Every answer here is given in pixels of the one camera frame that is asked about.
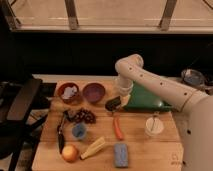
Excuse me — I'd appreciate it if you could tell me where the black eraser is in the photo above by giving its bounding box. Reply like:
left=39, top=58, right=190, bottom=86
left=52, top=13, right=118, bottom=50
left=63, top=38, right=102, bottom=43
left=105, top=97, right=121, bottom=111

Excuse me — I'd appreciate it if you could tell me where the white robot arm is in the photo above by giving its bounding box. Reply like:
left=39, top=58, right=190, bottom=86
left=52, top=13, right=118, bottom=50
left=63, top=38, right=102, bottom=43
left=115, top=54, right=213, bottom=171

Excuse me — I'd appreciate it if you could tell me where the white plastic cup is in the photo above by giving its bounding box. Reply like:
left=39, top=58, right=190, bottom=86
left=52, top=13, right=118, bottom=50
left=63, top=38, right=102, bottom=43
left=145, top=117, right=164, bottom=136

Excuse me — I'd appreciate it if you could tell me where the blue small cup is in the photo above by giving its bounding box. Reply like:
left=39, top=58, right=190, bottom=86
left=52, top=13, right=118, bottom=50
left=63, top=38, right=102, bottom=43
left=72, top=123, right=87, bottom=140

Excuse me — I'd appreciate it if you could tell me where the green plastic tray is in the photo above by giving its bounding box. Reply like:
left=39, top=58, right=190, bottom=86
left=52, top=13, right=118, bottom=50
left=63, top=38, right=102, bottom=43
left=124, top=83, right=172, bottom=112

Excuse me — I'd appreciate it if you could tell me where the purple bowl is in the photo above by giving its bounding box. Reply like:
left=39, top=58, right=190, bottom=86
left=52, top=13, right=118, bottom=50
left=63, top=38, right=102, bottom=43
left=82, top=83, right=105, bottom=103

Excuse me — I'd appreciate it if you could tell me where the orange carrot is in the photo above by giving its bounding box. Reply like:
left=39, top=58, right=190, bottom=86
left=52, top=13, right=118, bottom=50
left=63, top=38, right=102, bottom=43
left=113, top=117, right=124, bottom=140

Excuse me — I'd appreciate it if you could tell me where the dark grape bunch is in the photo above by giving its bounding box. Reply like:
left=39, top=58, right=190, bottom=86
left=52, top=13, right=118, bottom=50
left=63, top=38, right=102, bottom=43
left=74, top=109, right=96, bottom=124

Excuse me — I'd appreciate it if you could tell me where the blue sponge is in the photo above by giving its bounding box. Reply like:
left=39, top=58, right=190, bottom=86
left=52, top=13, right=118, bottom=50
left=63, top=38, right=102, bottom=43
left=114, top=143, right=128, bottom=168

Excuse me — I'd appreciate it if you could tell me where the brown bowl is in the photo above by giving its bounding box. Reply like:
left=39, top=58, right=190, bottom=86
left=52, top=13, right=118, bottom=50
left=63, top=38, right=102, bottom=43
left=57, top=82, right=80, bottom=104

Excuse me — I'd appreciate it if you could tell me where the white crumpled paper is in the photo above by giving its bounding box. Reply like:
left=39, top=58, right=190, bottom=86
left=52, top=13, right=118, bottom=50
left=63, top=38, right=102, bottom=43
left=62, top=87, right=77, bottom=99

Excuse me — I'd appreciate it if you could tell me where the orange apple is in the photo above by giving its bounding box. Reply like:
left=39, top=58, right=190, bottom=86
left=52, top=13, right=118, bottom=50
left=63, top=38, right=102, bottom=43
left=62, top=145, right=78, bottom=162

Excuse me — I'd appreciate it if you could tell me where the black chair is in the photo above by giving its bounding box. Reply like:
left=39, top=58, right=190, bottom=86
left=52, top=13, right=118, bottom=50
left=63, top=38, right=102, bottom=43
left=0, top=78, right=56, bottom=171

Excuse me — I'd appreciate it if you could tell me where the black handled tool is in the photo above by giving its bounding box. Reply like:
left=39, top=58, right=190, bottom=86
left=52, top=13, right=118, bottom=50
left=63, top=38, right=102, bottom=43
left=57, top=112, right=67, bottom=154

